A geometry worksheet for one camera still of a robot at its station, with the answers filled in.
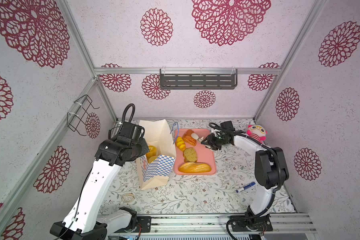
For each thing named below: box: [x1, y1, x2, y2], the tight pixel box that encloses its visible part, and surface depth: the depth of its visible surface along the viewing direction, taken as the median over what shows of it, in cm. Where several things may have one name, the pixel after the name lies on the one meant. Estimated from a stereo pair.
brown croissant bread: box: [182, 129, 197, 147], surface depth 105 cm
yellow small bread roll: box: [176, 136, 187, 152], surface depth 105 cm
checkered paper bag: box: [136, 119, 177, 190], surface depth 81 cm
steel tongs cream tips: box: [191, 133, 204, 143], surface depth 99 cm
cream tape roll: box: [121, 192, 135, 203], surface depth 84 cm
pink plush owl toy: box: [246, 124, 268, 143], surface depth 105 cm
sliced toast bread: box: [183, 147, 198, 163], surface depth 99 cm
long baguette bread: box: [178, 162, 212, 173], surface depth 92 cm
